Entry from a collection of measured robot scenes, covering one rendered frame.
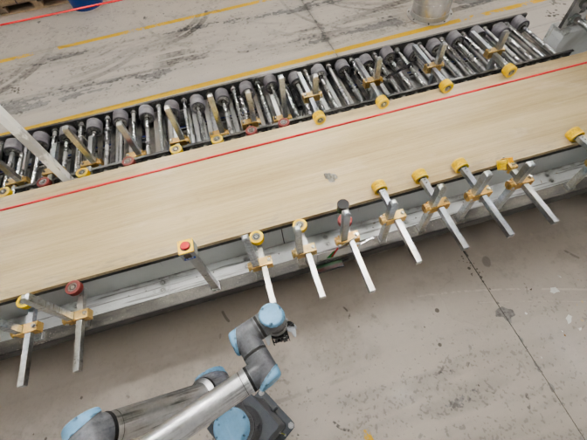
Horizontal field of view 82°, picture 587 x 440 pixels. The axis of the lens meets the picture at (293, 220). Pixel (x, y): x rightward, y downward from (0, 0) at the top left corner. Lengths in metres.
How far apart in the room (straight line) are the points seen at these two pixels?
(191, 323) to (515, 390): 2.26
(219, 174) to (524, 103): 2.07
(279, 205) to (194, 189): 0.55
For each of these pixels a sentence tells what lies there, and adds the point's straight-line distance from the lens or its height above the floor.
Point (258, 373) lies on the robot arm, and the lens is 1.25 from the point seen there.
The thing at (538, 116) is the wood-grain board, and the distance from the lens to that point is 2.77.
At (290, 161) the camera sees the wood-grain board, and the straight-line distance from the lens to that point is 2.16.
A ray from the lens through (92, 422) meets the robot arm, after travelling 1.37.
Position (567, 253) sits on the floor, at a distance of 3.39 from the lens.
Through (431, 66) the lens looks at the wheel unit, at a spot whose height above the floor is 0.97.
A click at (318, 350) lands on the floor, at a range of 2.56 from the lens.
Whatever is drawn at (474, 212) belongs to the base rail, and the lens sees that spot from 2.35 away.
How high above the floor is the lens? 2.52
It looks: 58 degrees down
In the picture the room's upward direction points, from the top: 8 degrees counter-clockwise
